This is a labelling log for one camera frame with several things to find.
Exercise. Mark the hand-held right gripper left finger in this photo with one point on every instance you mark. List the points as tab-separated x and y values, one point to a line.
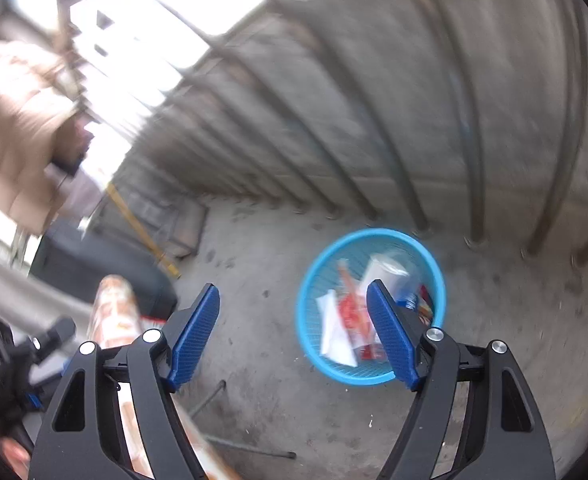
194	335

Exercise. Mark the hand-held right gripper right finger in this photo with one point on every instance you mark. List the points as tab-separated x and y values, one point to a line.
391	335

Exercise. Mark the shiny red wrapper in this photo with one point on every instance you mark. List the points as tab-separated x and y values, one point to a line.
353	317

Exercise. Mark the white box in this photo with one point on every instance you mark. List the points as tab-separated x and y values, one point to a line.
335	327

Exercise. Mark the clear plastic cup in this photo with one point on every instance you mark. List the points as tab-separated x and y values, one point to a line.
393	267

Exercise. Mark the clear red-dotted plastic bag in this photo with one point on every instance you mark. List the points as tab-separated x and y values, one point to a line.
346	275

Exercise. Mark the blue plastic mesh basket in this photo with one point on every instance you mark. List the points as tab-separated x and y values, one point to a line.
324	270

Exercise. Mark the person's left hand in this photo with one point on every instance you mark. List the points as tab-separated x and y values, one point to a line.
14	455

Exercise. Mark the leaf-patterned tablecloth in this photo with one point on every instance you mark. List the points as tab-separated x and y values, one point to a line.
116	310

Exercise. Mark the yellow stick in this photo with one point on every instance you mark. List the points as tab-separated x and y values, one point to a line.
139	232

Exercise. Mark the dark grey cabinet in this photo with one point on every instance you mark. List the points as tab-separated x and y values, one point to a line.
99	260

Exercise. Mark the metal balcony railing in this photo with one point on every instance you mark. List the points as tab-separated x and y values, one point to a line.
476	200

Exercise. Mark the beige padded jacket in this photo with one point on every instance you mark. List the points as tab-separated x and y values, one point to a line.
14	125

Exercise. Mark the metal table frame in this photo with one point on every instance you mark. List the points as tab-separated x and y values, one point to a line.
214	395

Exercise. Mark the grey window screen frame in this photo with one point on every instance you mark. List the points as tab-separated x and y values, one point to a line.
174	225

